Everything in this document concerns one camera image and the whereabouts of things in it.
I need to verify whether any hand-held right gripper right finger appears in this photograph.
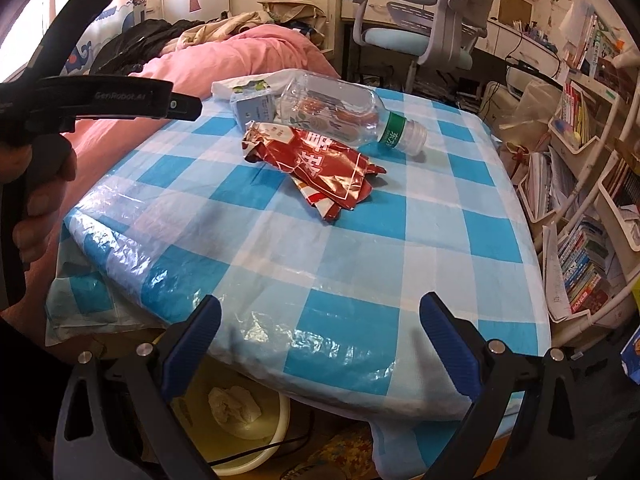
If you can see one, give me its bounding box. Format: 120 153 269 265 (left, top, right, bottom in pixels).
419 291 587 480

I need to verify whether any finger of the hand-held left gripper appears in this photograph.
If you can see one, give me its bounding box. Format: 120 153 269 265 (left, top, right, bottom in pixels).
26 0 137 79

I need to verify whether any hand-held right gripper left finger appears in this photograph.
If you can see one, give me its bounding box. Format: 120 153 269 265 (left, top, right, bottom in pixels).
52 294 223 480

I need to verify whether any white tissue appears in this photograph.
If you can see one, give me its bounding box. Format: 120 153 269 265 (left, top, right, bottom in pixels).
207 385 263 441

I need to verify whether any yellow plastic basin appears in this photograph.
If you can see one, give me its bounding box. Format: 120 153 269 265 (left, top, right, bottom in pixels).
170 355 292 476

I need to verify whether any white plastic bag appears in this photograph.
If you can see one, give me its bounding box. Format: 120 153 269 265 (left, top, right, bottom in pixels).
211 69 301 100

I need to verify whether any small grey-blue carton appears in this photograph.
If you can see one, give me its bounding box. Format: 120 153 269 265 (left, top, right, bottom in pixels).
230 85 278 136

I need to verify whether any red snack wrapper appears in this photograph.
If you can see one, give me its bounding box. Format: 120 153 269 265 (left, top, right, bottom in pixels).
242 121 388 222

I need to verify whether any clear plastic bottle green label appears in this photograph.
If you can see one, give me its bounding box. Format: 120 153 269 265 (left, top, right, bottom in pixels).
275 71 429 157

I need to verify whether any person's left hand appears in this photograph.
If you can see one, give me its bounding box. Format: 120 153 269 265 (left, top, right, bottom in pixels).
0 144 78 273

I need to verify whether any whale printed curtain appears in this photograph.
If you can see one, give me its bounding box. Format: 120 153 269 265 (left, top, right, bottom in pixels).
62 0 157 77

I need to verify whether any black clothing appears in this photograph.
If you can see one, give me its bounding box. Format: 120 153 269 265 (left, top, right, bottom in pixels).
90 18 206 76

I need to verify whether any cardboard box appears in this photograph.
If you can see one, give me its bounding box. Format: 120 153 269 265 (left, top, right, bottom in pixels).
87 329 168 363

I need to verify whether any pink blanket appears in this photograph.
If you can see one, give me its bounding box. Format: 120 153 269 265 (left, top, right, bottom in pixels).
22 24 341 311

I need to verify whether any blue white checked tablecloth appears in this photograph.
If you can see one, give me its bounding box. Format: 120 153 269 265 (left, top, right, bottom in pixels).
45 80 552 478

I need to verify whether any beige clothing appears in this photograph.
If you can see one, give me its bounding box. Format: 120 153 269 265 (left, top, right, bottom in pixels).
177 10 275 51

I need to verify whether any colourful patterned mat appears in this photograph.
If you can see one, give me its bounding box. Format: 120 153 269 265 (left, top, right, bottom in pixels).
279 425 377 480

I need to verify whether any pile of books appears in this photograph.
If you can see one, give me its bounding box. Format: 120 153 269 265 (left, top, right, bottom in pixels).
542 215 627 322

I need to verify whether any blue printed box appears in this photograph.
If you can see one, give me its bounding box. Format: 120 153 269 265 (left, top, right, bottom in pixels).
620 325 640 386

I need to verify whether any white curved bookshelf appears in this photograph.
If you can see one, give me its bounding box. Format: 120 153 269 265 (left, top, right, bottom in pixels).
515 50 640 333

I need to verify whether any white printer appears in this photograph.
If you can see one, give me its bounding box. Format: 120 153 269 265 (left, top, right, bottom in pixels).
505 62 563 98

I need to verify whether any grey office chair blue seat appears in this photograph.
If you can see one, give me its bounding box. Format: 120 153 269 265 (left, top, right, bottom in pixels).
350 0 499 93

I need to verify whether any brown cork board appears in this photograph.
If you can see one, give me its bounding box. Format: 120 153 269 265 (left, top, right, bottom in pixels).
500 0 534 26

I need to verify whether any black cable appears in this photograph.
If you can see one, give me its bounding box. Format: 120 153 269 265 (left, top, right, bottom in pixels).
205 407 317 467

